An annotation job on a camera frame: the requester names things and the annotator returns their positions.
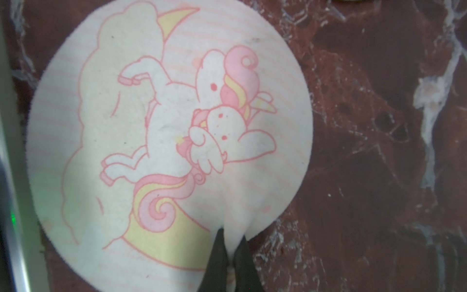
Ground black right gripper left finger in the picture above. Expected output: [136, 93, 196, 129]
[197, 228, 229, 292]

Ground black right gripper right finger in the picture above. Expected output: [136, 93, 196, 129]
[233, 237, 264, 292]

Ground pale pink cat coaster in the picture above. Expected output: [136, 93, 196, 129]
[26, 1, 313, 292]

